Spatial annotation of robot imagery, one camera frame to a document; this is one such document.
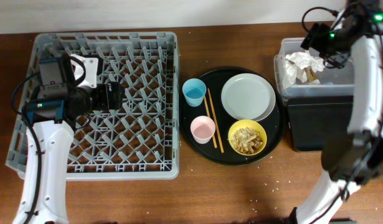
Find white paper napkin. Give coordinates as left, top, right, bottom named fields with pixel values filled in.
left=282, top=50, right=324, bottom=89

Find brown gold snack wrapper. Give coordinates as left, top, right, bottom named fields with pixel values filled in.
left=304, top=68, right=318, bottom=83

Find light blue plastic cup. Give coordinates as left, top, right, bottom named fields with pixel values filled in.
left=182, top=78, right=207, bottom=107

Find grey round plate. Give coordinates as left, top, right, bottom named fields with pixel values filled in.
left=221, top=73, right=276, bottom=121

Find wooden chopstick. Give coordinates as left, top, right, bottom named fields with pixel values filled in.
left=204, top=96, right=217, bottom=149
left=207, top=88, right=224, bottom=154

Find pink plastic cup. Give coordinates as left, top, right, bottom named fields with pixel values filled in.
left=190, top=116, right=212, bottom=144

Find yellow bowl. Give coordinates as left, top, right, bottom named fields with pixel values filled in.
left=228, top=119, right=267, bottom=156

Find peanut shell food scraps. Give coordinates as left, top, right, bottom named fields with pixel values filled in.
left=229, top=128, right=263, bottom=155

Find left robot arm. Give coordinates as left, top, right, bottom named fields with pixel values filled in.
left=14, top=54, right=125, bottom=223

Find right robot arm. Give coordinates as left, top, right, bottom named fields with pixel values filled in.
left=284, top=0, right=383, bottom=224

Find clear plastic waste bin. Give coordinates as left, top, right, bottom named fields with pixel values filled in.
left=274, top=37, right=354, bottom=101

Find grey plastic dishwasher rack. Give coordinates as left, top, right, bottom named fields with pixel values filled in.
left=5, top=32, right=181, bottom=182

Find black rectangular food tray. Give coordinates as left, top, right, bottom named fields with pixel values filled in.
left=286, top=96, right=353, bottom=152

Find round black serving tray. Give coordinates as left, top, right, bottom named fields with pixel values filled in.
left=179, top=67, right=286, bottom=166

